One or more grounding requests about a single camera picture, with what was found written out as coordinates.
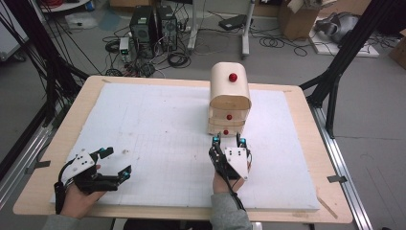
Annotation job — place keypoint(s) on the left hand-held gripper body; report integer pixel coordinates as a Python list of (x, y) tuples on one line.
[(79, 164)]

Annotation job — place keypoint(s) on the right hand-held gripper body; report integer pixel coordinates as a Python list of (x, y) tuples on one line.
[(237, 161)]

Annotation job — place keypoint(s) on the wooden drawer red knob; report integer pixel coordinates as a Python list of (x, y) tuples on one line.
[(217, 129), (220, 115)]

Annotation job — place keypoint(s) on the small wooden drawer cabinet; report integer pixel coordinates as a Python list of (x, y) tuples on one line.
[(228, 92)]

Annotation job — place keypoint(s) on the person's right hand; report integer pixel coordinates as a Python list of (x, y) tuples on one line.
[(220, 186)]

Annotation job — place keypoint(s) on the person's left hand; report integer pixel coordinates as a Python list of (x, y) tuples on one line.
[(76, 201)]

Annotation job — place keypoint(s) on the grey tape piece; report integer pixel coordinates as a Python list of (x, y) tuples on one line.
[(40, 165), (336, 179)]

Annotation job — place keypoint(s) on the white foam board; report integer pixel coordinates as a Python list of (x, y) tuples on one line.
[(159, 127)]

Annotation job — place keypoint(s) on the thin wooden stick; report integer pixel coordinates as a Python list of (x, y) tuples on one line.
[(327, 207)]

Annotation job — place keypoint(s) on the small grey power supply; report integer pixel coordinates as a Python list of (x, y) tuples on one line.
[(124, 48)]

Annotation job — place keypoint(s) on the white stand leg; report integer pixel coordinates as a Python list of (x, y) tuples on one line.
[(246, 32), (192, 28)]

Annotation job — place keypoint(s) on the flat black device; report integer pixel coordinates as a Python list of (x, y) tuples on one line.
[(234, 22)]

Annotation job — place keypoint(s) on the black computer tower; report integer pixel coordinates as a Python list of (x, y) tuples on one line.
[(166, 27), (142, 30)]

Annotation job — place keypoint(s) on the open cardboard box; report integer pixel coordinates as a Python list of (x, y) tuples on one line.
[(297, 20)]

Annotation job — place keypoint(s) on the white floor board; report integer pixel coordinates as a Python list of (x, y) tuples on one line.
[(348, 50)]

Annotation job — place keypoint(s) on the grey bag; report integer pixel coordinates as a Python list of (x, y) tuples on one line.
[(338, 25)]

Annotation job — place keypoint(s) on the round white table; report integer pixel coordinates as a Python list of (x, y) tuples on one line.
[(63, 5)]

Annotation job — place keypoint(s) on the brown cardboard box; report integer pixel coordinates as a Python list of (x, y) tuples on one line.
[(399, 51)]

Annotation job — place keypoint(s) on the aluminium rail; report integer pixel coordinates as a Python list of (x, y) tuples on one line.
[(341, 166), (22, 159)]

